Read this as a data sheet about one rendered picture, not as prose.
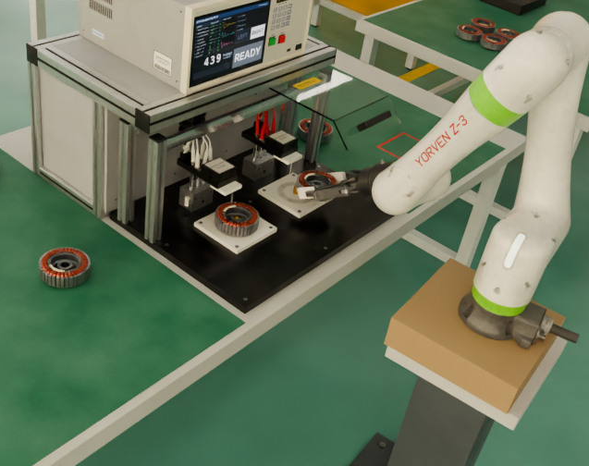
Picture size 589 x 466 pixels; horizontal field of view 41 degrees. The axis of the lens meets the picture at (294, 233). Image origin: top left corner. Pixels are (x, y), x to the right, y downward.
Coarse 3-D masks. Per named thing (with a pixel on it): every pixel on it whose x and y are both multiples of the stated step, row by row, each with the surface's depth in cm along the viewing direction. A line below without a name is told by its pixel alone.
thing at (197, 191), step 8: (200, 184) 203; (208, 184) 203; (184, 192) 200; (192, 192) 199; (200, 192) 200; (208, 192) 203; (184, 200) 201; (192, 200) 199; (200, 200) 201; (208, 200) 204; (192, 208) 201
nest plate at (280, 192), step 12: (276, 180) 218; (288, 180) 218; (264, 192) 212; (276, 192) 213; (288, 192) 213; (276, 204) 210; (288, 204) 209; (300, 204) 209; (312, 204) 210; (300, 216) 206
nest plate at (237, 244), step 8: (208, 216) 199; (200, 224) 196; (208, 224) 196; (264, 224) 200; (208, 232) 194; (216, 232) 194; (256, 232) 196; (264, 232) 197; (272, 232) 198; (216, 240) 193; (224, 240) 192; (232, 240) 192; (240, 240) 193; (248, 240) 193; (256, 240) 194; (232, 248) 190; (240, 248) 190
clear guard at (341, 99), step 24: (312, 72) 211; (336, 72) 213; (288, 96) 197; (312, 96) 199; (336, 96) 201; (360, 96) 203; (384, 96) 205; (336, 120) 191; (360, 120) 197; (384, 120) 203
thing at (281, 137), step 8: (248, 136) 213; (256, 136) 212; (272, 136) 209; (280, 136) 210; (288, 136) 210; (256, 144) 212; (264, 144) 210; (272, 144) 208; (280, 144) 206; (288, 144) 208; (296, 144) 211; (256, 152) 215; (264, 152) 219; (272, 152) 209; (280, 152) 208; (288, 152) 209; (296, 152) 212; (280, 160) 209; (288, 160) 208; (296, 160) 210
